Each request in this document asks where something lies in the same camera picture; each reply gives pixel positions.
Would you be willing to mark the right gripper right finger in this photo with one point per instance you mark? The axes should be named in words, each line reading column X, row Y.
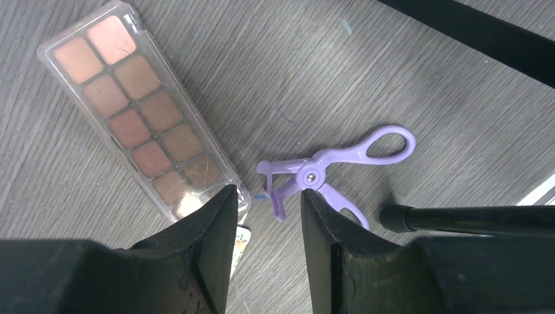
column 352, row 270

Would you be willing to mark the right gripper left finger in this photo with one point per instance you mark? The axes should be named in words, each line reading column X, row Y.
column 184, row 268

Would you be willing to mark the eyeshadow palette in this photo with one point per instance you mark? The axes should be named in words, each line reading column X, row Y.
column 118, row 78

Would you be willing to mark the black tripod stand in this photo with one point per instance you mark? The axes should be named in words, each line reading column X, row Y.
column 485, row 131

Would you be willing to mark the purple eyelash curler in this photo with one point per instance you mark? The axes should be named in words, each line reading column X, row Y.
column 285, row 178

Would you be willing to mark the small printed cream tube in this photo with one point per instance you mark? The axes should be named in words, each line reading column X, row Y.
column 242, row 238

